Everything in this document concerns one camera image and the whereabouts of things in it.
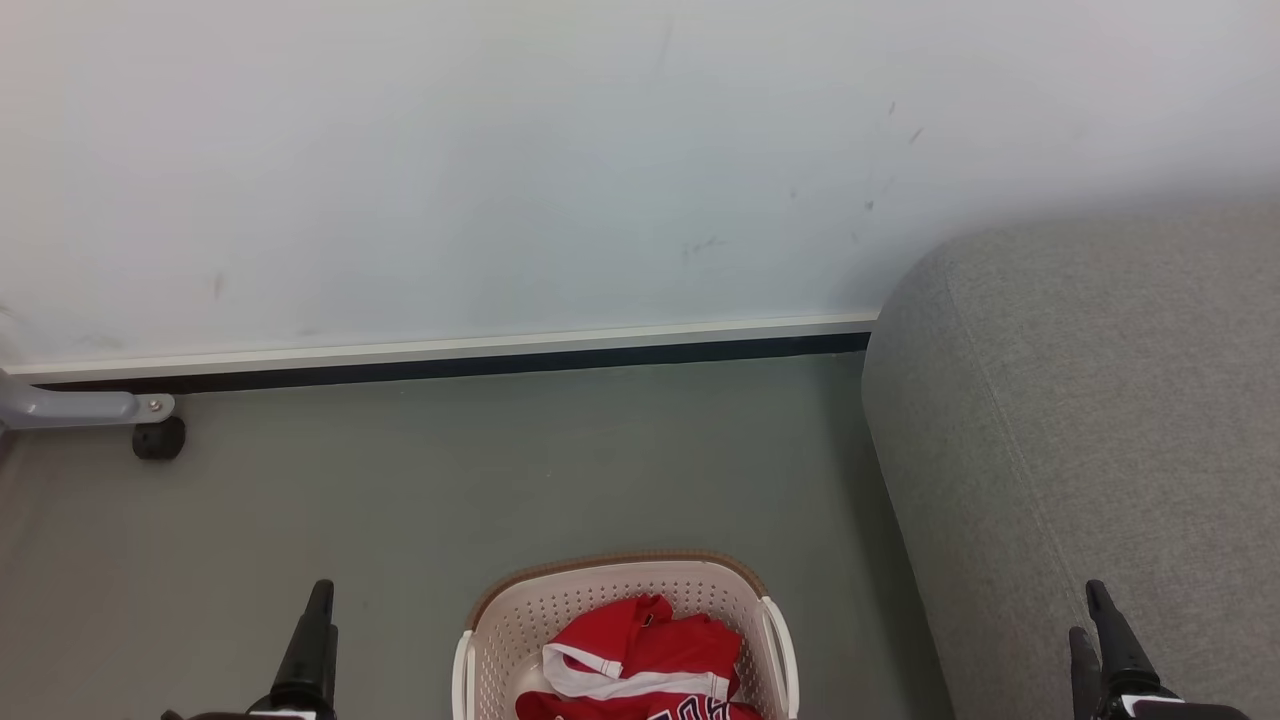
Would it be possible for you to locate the grey metal stand leg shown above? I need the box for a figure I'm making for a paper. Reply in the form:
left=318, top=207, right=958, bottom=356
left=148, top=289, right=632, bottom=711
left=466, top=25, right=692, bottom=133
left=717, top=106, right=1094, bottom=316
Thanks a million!
left=0, top=368, right=176, bottom=433

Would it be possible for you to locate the red and white jersey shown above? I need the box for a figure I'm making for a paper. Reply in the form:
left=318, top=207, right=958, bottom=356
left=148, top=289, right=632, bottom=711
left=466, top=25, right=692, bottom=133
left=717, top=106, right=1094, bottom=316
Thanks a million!
left=515, top=594, right=763, bottom=720

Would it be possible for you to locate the grey fabric sofa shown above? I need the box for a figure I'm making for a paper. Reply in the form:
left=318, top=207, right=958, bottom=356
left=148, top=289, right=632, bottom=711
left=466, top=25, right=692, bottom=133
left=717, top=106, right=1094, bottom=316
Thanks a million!
left=862, top=200, right=1280, bottom=720

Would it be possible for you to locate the white perforated laundry basket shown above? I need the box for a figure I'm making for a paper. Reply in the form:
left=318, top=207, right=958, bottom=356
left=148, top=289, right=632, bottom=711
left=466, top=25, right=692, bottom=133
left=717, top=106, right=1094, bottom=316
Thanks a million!
left=452, top=550, right=801, bottom=720

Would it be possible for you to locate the white and black baseboard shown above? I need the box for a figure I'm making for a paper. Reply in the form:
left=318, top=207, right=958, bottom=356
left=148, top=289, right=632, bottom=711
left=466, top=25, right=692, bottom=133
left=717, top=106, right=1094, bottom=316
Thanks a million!
left=0, top=312, right=881, bottom=393

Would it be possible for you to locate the black caster wheel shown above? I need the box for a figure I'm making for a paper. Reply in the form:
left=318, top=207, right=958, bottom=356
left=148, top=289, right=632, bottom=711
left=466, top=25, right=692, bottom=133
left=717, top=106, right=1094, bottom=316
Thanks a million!
left=132, top=416, right=187, bottom=462

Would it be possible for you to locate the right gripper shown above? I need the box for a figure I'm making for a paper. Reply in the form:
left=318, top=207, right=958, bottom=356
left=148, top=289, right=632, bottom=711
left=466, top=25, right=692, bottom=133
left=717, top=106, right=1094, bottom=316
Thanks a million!
left=1068, top=579, right=1253, bottom=720

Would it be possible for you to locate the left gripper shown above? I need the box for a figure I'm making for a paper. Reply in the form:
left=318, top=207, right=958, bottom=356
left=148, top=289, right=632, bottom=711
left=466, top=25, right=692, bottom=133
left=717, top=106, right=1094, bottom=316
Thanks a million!
left=160, top=579, right=340, bottom=720

